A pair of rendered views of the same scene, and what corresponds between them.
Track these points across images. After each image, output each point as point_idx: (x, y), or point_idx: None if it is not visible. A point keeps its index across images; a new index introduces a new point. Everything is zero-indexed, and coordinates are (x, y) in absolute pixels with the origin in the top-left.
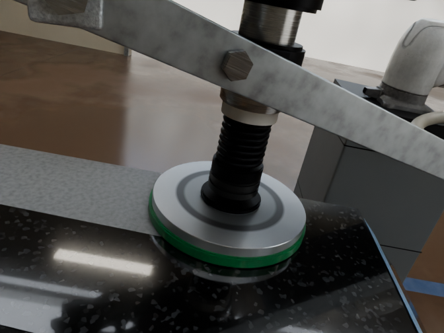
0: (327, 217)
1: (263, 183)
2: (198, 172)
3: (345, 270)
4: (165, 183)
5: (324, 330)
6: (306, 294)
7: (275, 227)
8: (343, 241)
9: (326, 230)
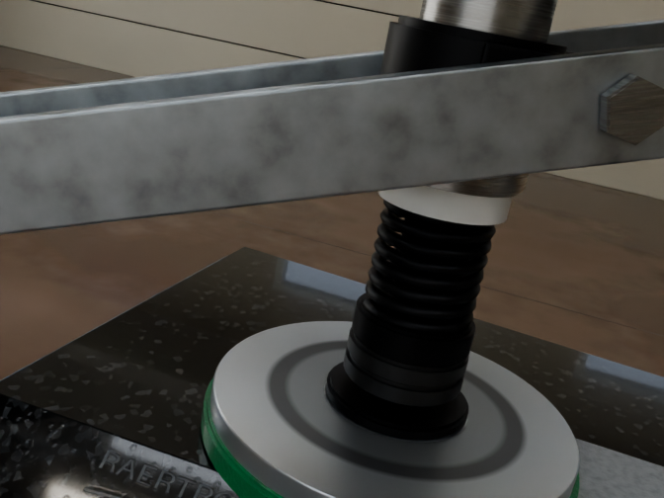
0: (125, 387)
1: (281, 418)
2: (469, 475)
3: (212, 323)
4: (553, 454)
5: (314, 300)
6: (307, 321)
7: (328, 338)
8: (154, 348)
9: (168, 368)
